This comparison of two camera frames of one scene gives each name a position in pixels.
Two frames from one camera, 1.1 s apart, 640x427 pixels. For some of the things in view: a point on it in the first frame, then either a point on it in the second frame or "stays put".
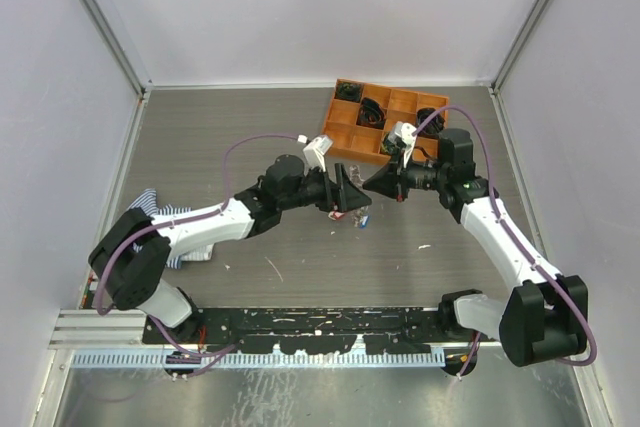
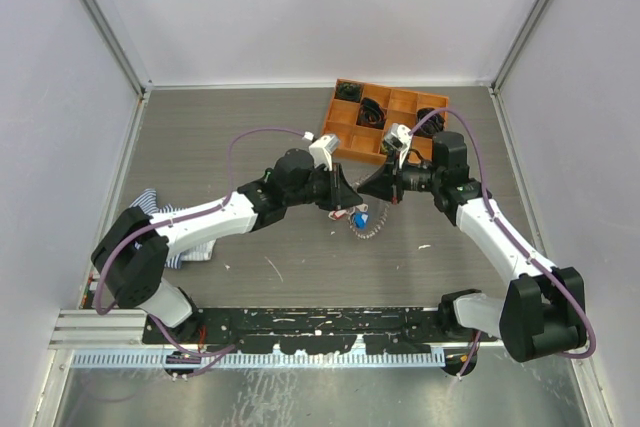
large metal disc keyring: x=356 y=178 -> x=374 y=234
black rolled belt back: x=348 y=90 stays put
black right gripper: x=385 y=180 stays put
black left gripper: x=349 y=196 stays put
